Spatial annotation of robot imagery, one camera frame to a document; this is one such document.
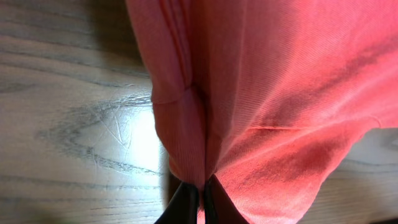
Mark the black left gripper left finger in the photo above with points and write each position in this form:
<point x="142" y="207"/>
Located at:
<point x="183" y="207"/>

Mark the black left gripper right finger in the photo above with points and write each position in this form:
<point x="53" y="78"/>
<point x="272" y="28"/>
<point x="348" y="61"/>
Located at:
<point x="219" y="208"/>

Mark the red t-shirt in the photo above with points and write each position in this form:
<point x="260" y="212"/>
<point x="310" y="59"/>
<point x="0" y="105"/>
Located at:
<point x="269" y="96"/>

